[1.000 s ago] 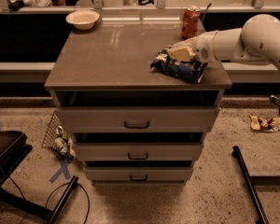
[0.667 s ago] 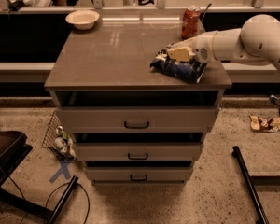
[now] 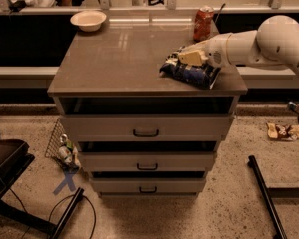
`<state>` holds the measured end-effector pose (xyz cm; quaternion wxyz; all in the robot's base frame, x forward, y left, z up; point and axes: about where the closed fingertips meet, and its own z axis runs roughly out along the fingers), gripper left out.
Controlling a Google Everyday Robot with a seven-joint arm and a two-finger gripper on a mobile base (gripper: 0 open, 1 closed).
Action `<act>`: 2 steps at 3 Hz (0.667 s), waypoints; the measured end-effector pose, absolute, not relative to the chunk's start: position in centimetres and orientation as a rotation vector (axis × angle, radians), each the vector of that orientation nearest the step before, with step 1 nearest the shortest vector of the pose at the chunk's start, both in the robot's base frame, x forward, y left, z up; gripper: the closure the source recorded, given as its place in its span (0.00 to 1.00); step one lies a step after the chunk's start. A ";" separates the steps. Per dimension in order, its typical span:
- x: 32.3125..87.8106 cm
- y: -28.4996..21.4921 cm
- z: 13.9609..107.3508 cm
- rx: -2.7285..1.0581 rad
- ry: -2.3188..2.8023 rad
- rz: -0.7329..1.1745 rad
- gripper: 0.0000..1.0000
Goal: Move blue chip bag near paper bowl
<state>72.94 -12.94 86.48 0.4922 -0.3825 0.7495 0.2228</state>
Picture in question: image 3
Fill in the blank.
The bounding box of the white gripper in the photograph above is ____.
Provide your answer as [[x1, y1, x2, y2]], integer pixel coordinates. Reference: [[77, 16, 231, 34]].
[[178, 33, 232, 67]]

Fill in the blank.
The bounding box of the blue chip bag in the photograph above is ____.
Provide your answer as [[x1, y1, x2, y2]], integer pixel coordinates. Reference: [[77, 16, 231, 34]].
[[159, 51, 220, 89]]

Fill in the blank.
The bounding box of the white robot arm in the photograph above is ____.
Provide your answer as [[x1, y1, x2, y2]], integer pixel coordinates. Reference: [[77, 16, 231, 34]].
[[178, 15, 299, 78]]

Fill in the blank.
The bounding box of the white paper bowl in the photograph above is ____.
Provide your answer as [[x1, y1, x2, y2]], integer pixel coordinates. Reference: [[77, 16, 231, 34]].
[[70, 11, 107, 32]]

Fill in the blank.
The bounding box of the red soda can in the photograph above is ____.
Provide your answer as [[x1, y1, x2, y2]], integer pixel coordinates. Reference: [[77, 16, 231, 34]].
[[193, 6, 214, 42]]

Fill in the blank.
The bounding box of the top grey drawer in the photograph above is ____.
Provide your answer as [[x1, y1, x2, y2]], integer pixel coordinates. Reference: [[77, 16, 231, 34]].
[[60, 115, 233, 142]]

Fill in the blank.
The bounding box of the grey drawer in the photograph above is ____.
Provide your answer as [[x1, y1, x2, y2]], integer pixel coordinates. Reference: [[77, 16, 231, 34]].
[[60, 115, 233, 142], [78, 152, 216, 172], [90, 178, 205, 194]]

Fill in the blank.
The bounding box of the grey drawer cabinet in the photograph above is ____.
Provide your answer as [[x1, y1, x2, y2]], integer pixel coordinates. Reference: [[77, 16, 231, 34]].
[[48, 21, 247, 197]]

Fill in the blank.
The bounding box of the brown snack wrapper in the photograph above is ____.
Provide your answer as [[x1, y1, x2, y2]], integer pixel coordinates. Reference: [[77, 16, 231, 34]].
[[266, 122, 299, 141]]

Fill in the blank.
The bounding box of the middle grey drawer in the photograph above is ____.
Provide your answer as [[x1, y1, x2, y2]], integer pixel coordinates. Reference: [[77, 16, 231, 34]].
[[78, 152, 216, 172]]

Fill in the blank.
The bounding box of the bottom grey drawer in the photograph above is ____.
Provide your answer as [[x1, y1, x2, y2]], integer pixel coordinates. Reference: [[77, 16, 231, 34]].
[[90, 178, 205, 194]]

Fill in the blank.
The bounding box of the white bottle in basket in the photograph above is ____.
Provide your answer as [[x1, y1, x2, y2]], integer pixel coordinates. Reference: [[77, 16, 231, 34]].
[[58, 134, 73, 164]]

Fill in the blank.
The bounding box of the blue tape cross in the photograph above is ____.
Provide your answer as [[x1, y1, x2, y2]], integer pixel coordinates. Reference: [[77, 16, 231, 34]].
[[53, 171, 77, 195]]

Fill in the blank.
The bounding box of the black metal floor bar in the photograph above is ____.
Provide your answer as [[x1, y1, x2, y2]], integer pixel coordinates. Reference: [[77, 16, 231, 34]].
[[247, 155, 287, 239]]

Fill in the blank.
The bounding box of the black cart tray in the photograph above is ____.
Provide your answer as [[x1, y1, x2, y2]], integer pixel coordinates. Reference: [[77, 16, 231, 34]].
[[0, 139, 35, 200]]

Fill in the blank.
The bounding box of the black cart base leg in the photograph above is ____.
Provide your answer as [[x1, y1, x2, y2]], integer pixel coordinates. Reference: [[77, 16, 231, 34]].
[[0, 188, 84, 239]]

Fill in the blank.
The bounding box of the wire mesh basket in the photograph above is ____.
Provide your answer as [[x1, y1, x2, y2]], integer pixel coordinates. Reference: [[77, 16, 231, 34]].
[[45, 120, 80, 171]]

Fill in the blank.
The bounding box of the black floor cable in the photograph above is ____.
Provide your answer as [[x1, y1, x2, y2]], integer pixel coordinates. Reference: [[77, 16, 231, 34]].
[[8, 186, 98, 239]]

